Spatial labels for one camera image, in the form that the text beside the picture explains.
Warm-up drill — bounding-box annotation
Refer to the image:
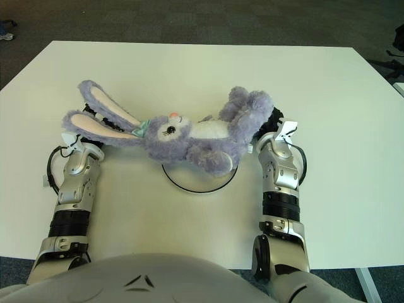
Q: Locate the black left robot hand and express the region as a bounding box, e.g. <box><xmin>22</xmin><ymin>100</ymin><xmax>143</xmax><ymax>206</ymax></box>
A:
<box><xmin>81</xmin><ymin>104</ymin><xmax>126</xmax><ymax>133</ymax></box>

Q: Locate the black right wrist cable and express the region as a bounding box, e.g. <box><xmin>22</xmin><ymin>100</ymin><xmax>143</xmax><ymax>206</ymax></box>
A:
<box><xmin>292</xmin><ymin>143</ymin><xmax>307</xmax><ymax>187</ymax></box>

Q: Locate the black tripod stand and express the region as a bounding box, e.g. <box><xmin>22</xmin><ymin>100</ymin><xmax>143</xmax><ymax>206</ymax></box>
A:
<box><xmin>367</xmin><ymin>49</ymin><xmax>404</xmax><ymax>80</ymax></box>

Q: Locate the white plate with black rim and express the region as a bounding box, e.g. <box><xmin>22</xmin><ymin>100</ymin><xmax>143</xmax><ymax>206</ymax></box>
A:
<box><xmin>161</xmin><ymin>163</ymin><xmax>239</xmax><ymax>194</ymax></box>

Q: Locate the white right wrist connector box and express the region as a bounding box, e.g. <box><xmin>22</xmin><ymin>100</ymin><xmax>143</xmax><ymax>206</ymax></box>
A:
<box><xmin>277</xmin><ymin>116</ymin><xmax>299</xmax><ymax>140</ymax></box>

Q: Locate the purple plush bunny doll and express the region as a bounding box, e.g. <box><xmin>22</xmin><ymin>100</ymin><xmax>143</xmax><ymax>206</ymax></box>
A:
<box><xmin>61</xmin><ymin>80</ymin><xmax>275</xmax><ymax>177</ymax></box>

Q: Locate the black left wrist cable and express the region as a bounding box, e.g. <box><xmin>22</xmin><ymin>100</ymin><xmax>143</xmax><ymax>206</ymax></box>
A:
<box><xmin>47</xmin><ymin>145</ymin><xmax>75</xmax><ymax>195</ymax></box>

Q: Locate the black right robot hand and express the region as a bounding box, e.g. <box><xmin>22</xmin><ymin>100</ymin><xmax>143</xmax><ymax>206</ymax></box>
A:
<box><xmin>257</xmin><ymin>107</ymin><xmax>287</xmax><ymax>140</ymax></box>

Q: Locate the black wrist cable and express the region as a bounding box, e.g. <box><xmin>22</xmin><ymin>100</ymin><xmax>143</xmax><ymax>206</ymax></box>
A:
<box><xmin>292</xmin><ymin>143</ymin><xmax>307</xmax><ymax>187</ymax></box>
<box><xmin>47</xmin><ymin>145</ymin><xmax>75</xmax><ymax>195</ymax></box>

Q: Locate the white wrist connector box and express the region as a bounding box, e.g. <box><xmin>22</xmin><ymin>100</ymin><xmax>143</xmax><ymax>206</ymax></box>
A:
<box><xmin>61</xmin><ymin>131</ymin><xmax>85</xmax><ymax>151</ymax></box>
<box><xmin>277</xmin><ymin>116</ymin><xmax>299</xmax><ymax>140</ymax></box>

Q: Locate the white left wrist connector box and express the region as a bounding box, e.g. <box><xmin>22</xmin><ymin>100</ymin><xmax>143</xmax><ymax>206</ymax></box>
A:
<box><xmin>61</xmin><ymin>131</ymin><xmax>85</xmax><ymax>151</ymax></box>

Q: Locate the grey robot torso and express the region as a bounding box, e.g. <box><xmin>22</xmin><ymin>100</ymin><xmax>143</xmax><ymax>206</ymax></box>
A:
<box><xmin>0</xmin><ymin>253</ymin><xmax>278</xmax><ymax>303</ymax></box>

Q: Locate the white table leg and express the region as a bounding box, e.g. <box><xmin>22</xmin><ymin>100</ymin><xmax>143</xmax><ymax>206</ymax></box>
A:
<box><xmin>355</xmin><ymin>269</ymin><xmax>383</xmax><ymax>303</ymax></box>

